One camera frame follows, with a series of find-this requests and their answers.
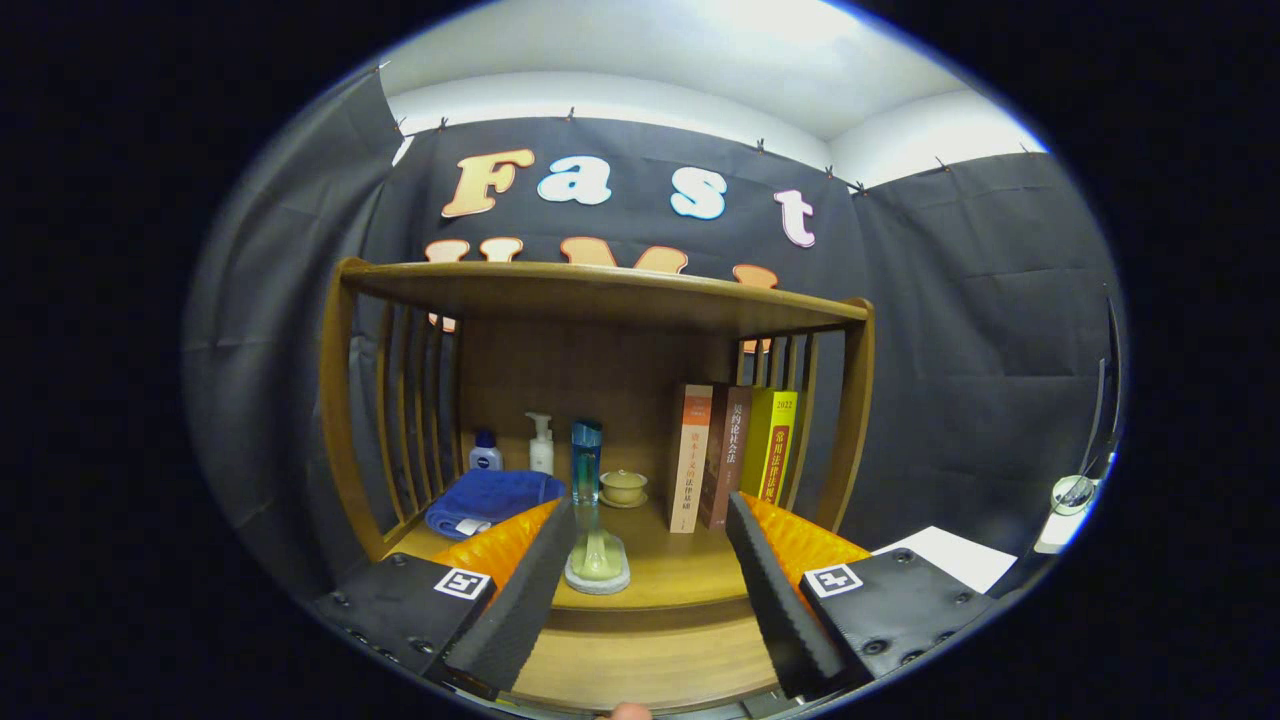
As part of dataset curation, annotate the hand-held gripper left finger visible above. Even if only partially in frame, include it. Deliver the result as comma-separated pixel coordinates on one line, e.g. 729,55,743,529
305,498,581,701

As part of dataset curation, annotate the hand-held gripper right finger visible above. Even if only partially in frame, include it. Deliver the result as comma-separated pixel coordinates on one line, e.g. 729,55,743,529
724,492,1004,701

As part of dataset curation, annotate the green scrub brush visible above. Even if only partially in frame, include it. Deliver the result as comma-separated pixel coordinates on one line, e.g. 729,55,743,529
564,528,632,597

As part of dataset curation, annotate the wooden drawer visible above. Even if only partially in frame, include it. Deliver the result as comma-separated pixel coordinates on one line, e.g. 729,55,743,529
510,598,781,716

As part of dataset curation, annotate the wooden countertop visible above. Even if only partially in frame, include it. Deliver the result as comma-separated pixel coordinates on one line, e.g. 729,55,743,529
385,495,851,613

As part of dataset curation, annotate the wooden cabinet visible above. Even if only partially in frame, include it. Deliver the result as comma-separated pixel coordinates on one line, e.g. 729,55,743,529
318,257,877,716

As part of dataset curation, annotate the blue folded towel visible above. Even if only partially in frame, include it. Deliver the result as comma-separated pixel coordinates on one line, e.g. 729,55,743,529
425,469,568,542

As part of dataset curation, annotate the white pump bottle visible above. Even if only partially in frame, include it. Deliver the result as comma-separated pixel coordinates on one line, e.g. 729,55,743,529
525,412,556,476

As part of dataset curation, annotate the tall blue transparent bottle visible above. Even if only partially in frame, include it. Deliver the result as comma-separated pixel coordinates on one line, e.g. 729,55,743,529
570,419,604,507

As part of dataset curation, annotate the beige lidded teacup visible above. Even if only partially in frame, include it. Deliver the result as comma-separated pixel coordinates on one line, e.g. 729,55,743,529
599,469,649,510

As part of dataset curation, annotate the yellow book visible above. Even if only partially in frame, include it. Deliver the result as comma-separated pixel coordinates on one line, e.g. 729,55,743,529
740,388,800,506

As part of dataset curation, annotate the brown book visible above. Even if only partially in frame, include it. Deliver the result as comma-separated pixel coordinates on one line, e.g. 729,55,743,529
698,384,753,531

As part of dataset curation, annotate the pink and white book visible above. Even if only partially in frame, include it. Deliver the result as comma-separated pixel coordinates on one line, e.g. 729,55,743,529
667,384,714,534

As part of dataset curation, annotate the white round device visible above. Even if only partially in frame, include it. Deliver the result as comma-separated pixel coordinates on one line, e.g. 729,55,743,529
1050,474,1101,518

